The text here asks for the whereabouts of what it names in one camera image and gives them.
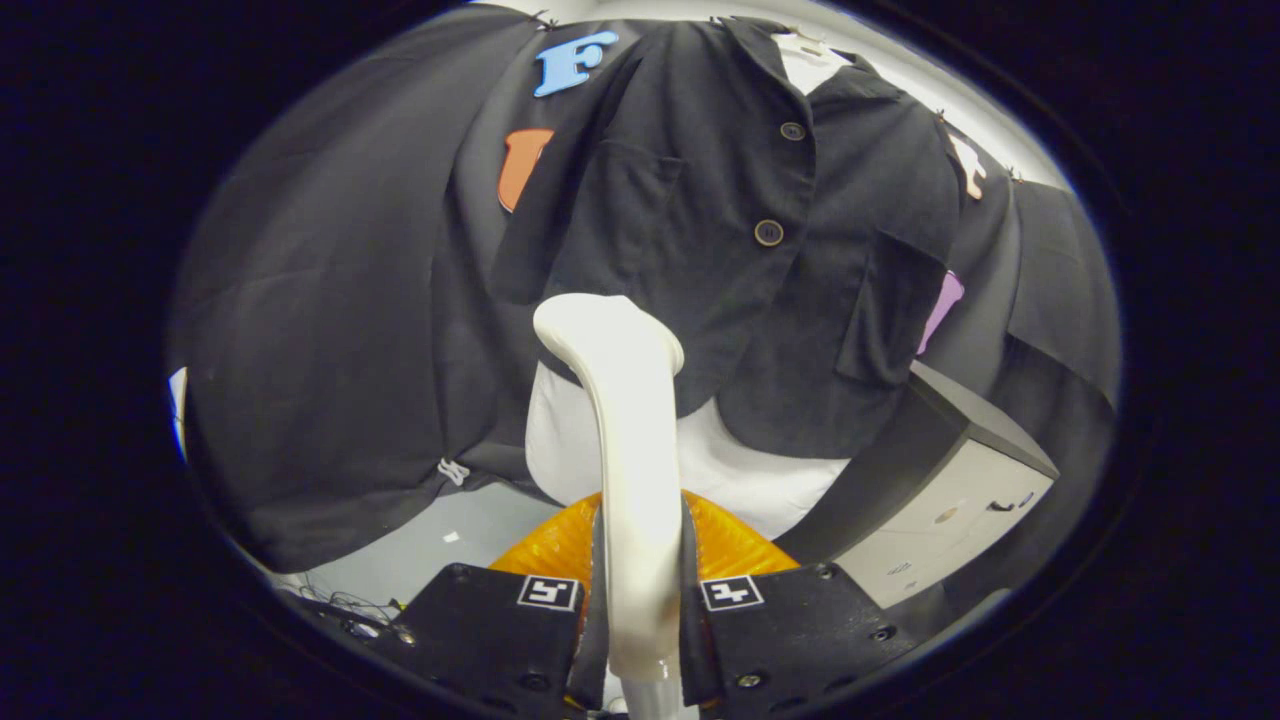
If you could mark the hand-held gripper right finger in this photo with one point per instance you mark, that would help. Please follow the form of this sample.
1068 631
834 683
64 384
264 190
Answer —
790 640

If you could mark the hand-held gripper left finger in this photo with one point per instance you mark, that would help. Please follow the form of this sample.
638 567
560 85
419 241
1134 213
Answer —
500 640

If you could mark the white garment steamer head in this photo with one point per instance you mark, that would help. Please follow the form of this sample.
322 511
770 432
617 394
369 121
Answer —
630 450

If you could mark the black suit jacket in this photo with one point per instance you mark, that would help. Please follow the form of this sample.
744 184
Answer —
700 300

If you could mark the white mannequin torso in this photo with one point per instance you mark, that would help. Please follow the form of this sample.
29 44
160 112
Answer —
760 480

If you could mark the grey cabinet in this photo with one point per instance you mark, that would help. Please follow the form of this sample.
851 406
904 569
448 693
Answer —
940 520

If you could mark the black backdrop cloth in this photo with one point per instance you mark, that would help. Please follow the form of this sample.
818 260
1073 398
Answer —
330 300

